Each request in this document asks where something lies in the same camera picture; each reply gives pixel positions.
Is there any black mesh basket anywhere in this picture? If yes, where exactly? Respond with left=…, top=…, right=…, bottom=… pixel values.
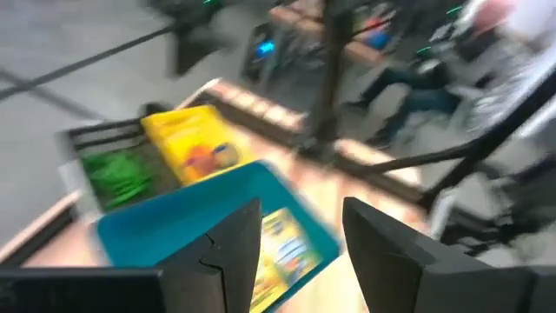
left=64, top=117, right=183, bottom=215

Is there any person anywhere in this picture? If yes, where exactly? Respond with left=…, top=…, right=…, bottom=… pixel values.
left=345, top=0, right=556, bottom=147

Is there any yellow Crayola crayon box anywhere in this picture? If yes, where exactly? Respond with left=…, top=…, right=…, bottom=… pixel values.
left=249, top=207, right=323, bottom=313

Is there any yellow plastic basket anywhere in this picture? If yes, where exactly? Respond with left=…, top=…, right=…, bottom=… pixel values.
left=139, top=103, right=258, bottom=187

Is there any blue plastic tray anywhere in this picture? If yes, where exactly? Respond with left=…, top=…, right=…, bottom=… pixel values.
left=94, top=159, right=342, bottom=313

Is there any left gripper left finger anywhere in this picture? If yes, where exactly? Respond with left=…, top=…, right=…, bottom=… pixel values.
left=156, top=197, right=264, bottom=313

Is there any black device blue light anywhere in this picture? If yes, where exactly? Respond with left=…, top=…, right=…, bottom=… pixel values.
left=241, top=22, right=281, bottom=83

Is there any green rubber band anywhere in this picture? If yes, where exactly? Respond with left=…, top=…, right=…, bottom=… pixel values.
left=82, top=150, right=153, bottom=210

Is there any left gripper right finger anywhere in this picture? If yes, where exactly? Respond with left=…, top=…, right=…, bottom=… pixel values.
left=341, top=196, right=529, bottom=313

